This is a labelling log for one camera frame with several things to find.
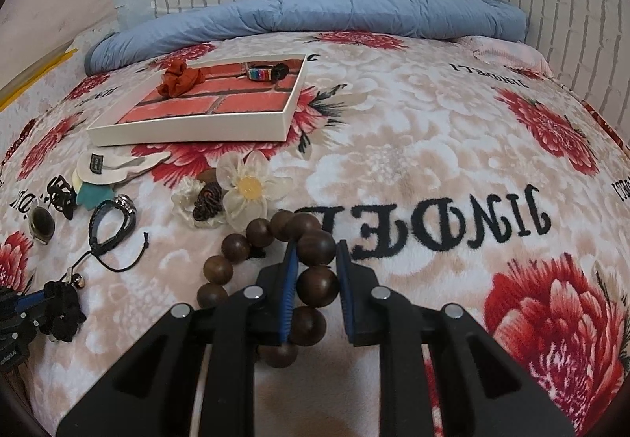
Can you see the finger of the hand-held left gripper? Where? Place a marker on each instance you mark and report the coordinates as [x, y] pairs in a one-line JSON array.
[[19, 322], [29, 300]]

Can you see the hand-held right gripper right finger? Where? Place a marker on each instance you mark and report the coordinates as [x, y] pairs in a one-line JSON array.
[[344, 289]]

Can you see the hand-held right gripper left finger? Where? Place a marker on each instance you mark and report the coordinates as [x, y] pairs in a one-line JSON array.
[[290, 287]]

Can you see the black scrunchie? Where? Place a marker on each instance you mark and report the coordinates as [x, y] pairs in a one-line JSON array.
[[61, 309]]

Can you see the white flower clip yellow centre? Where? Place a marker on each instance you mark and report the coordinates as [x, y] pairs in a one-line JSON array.
[[248, 188]]

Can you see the black claw clip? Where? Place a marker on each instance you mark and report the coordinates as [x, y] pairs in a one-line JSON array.
[[59, 193]]

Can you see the teal hair clip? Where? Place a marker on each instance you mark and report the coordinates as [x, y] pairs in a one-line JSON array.
[[93, 196]]

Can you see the cream round pad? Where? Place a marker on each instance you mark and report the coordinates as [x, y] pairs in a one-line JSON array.
[[78, 181]]

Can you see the small white flower clip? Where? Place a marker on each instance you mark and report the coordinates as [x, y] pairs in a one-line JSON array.
[[184, 198]]

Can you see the white snap clip with black tag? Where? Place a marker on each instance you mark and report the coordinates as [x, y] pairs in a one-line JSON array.
[[106, 166]]

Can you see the white snap hair clip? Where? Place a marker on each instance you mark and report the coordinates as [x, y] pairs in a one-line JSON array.
[[145, 162]]

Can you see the white box with brick-pattern liner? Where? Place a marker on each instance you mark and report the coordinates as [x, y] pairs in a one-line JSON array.
[[197, 129]]

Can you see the red scrunchie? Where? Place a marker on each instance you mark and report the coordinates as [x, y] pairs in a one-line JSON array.
[[177, 77]]

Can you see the rolled blue quilt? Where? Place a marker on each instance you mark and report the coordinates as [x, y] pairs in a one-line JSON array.
[[320, 13]]

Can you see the pink pillow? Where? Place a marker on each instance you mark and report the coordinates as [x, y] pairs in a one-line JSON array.
[[507, 54]]

